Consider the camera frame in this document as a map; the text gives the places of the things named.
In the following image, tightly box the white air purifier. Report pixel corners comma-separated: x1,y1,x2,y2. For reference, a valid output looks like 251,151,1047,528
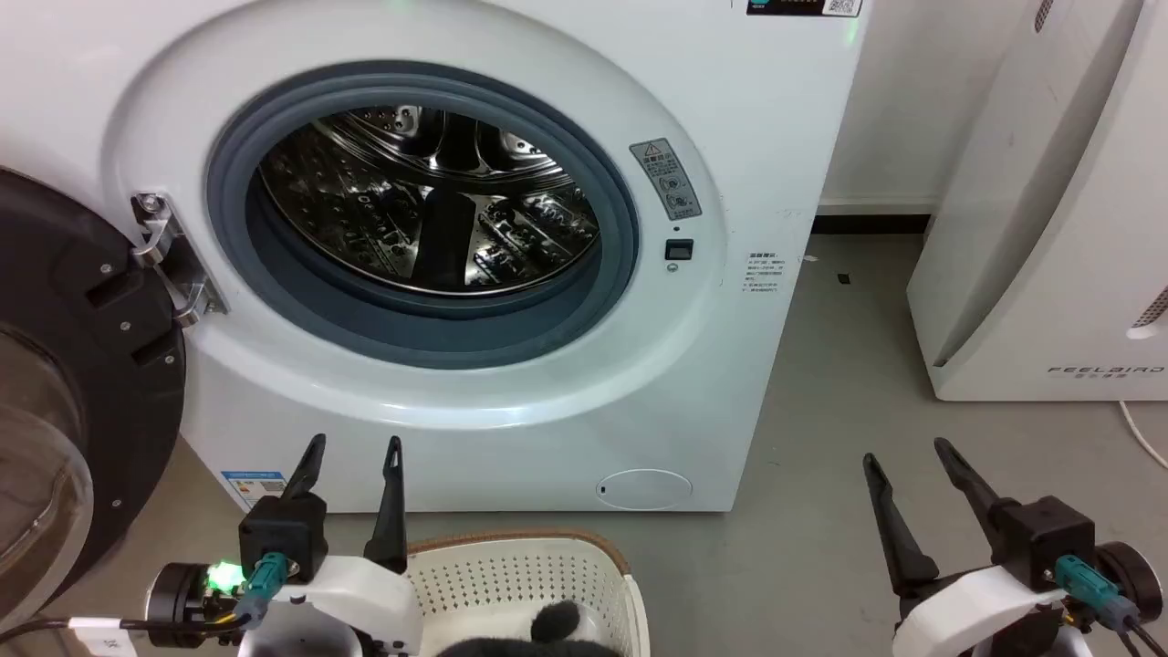
906,0,1168,402

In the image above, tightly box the black white plush toy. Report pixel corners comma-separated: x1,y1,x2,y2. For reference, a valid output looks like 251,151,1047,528
436,600,625,657

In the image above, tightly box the small text instruction sticker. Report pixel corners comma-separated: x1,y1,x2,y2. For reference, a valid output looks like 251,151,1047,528
743,250,786,297

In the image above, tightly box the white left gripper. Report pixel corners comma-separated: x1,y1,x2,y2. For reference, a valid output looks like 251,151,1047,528
239,433,425,657

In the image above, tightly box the stainless steel washing machine drum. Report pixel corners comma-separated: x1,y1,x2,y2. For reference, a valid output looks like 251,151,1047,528
258,105,601,297

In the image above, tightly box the blue energy label sticker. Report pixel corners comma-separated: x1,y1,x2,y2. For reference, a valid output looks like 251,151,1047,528
220,470,288,512

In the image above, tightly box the black washing machine door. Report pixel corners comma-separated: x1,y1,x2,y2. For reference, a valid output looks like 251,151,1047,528
0,167,188,632

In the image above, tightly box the metal door hinge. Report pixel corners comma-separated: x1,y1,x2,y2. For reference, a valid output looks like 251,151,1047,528
130,192,228,329

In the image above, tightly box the teal plug left camera cable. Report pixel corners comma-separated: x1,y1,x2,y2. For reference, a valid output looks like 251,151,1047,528
235,551,295,631

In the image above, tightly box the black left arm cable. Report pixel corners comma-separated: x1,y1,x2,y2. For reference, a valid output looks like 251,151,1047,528
0,613,252,643

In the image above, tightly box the white perforated laundry basket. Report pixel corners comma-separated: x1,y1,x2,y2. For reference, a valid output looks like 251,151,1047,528
404,530,652,657

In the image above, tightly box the teal plug right camera cable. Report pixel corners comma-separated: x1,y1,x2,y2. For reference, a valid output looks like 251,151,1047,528
1054,555,1168,657

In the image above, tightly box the dark control panel label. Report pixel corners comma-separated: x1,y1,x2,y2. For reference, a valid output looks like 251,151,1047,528
746,0,863,18

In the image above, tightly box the oval drain filter cover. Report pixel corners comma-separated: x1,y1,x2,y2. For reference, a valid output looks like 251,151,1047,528
596,468,694,511

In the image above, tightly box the grey rubber door gasket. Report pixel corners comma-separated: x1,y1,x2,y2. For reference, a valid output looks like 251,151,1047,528
205,61,641,370

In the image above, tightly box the white power cable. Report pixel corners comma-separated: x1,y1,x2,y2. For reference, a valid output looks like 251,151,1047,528
1119,400,1168,472

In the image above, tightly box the white front-load washing machine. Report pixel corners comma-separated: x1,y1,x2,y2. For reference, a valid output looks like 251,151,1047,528
0,0,866,514

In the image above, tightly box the black wall baseboard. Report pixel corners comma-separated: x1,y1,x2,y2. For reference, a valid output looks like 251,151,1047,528
809,214,932,236

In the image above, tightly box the teal plug camera cable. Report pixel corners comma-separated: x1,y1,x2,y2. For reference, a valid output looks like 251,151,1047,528
235,551,295,631
1054,555,1168,657

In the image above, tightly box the grey warning sticker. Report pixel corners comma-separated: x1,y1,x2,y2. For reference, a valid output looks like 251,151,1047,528
629,138,704,222

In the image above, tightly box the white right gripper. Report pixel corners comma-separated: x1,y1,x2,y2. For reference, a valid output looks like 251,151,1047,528
862,437,1070,657

